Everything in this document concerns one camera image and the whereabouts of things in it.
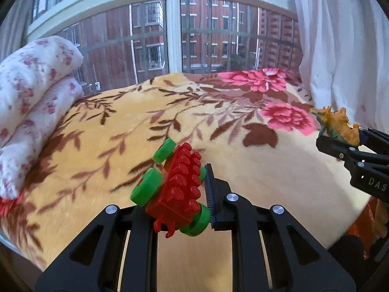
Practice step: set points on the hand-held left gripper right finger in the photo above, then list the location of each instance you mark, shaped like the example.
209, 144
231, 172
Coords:
210, 194

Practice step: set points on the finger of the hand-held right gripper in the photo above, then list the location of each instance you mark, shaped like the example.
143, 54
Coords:
332, 147
373, 138

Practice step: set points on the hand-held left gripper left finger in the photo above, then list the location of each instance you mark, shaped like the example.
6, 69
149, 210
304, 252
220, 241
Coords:
141, 237

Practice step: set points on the orange green toy dinosaur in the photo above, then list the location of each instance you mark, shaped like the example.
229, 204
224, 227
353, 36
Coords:
340, 126

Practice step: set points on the red toy block car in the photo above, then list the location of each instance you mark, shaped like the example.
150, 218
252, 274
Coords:
179, 188

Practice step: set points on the white sheer curtain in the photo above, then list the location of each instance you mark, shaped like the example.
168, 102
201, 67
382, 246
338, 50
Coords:
340, 51

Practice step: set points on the yellow floral blanket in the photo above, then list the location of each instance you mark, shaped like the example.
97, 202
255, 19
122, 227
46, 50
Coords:
152, 112

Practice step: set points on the folded pink floral quilt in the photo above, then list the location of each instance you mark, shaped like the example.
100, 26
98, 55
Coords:
30, 97

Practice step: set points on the red brick building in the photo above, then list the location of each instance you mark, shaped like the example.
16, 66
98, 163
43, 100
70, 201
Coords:
115, 42

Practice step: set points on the pale pink curtain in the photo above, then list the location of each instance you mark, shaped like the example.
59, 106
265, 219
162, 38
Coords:
15, 15

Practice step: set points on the white window frame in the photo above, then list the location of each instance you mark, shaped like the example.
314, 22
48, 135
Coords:
173, 36

